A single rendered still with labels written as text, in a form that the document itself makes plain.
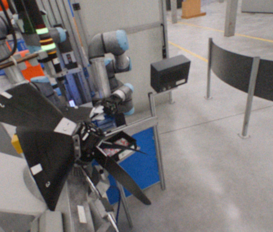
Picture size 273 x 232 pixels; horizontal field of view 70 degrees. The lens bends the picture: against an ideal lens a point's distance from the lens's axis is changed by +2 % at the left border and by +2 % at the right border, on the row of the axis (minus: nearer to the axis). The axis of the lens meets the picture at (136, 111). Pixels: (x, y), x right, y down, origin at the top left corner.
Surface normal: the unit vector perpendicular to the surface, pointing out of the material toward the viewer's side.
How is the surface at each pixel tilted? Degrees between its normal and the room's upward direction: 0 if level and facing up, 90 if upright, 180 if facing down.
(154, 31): 90
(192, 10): 90
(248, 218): 0
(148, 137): 90
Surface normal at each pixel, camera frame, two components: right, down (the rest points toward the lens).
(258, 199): -0.15, -0.85
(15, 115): 0.52, -0.44
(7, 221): 0.40, 0.42
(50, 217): 0.59, -0.80
